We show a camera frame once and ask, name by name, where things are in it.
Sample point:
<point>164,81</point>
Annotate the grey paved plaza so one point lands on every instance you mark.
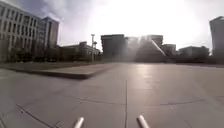
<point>133,90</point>

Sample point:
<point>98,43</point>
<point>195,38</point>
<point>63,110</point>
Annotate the dark block building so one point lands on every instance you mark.
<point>115,48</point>

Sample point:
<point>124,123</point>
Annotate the low distant building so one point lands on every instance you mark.
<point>191,54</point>

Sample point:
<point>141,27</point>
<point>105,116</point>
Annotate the raised stone platform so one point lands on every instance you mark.
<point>63,70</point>

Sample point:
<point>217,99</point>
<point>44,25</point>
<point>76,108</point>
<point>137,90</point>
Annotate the tall grey building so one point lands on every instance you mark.
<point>217,38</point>

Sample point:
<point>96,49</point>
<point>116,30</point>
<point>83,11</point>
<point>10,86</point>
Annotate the lamp pole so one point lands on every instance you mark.
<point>92,48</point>

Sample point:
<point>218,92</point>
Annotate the large pale office building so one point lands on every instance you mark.
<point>23,31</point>

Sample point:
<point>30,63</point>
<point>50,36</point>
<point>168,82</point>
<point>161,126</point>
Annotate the low dark building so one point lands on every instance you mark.
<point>76,51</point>

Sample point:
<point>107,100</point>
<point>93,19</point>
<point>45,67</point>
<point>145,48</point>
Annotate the robot's own part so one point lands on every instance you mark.
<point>143,121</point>
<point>79,123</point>

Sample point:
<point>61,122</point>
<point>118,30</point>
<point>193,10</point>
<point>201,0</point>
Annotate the row of trees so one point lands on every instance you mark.
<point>30,53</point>

